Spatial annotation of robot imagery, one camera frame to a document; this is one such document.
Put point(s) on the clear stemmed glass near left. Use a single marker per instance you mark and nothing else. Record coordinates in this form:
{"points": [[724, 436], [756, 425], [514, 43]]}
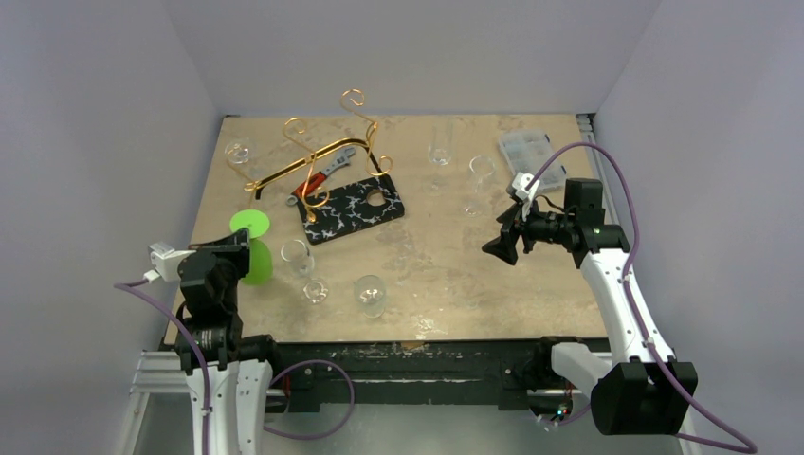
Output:
{"points": [[298, 257]]}

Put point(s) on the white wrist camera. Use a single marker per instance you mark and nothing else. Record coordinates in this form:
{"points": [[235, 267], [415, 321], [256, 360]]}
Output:
{"points": [[165, 261], [523, 190]]}

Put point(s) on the black marbled rack base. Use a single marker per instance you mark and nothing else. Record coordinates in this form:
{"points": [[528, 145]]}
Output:
{"points": [[351, 208]]}

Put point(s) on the green plastic wine glass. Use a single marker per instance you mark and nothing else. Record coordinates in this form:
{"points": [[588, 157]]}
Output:
{"points": [[261, 263]]}

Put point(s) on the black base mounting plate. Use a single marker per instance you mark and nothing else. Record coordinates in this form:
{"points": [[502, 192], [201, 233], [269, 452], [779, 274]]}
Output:
{"points": [[509, 374]]}

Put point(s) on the short ribbed clear goblet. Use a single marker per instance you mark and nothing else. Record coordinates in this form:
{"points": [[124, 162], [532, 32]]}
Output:
{"points": [[370, 295]]}

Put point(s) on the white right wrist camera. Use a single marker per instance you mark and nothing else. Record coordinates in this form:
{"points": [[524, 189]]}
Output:
{"points": [[523, 190]]}

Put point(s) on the clear round wine glass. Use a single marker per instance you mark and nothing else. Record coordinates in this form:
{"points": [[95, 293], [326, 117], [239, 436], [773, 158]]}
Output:
{"points": [[240, 151]]}

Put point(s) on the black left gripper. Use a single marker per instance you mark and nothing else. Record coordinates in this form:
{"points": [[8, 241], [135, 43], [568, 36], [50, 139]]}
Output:
{"points": [[234, 245]]}

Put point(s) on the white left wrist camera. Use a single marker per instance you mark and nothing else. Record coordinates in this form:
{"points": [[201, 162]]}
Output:
{"points": [[165, 261]]}

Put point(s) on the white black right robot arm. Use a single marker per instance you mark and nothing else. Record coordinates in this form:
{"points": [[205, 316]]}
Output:
{"points": [[642, 389]]}

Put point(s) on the gold wire wine glass rack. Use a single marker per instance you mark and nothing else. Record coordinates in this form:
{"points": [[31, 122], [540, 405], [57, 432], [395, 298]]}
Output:
{"points": [[352, 101]]}

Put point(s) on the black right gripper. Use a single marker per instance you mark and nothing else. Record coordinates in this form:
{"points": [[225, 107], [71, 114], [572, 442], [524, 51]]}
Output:
{"points": [[517, 227]]}

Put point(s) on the clear champagne flute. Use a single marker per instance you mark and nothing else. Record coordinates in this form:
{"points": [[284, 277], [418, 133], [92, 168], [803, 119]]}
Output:
{"points": [[440, 154]]}

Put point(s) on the red handled adjustable wrench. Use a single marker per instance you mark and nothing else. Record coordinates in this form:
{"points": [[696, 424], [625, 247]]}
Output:
{"points": [[342, 159]]}

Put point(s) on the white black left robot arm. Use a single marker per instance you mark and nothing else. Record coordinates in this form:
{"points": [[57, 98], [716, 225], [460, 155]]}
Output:
{"points": [[227, 374]]}

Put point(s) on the clear tall wine glass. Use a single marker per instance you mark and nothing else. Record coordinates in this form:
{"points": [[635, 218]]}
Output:
{"points": [[481, 169]]}

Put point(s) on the clear plastic screw box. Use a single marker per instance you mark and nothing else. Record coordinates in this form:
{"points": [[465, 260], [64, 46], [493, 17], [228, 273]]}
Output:
{"points": [[526, 151]]}

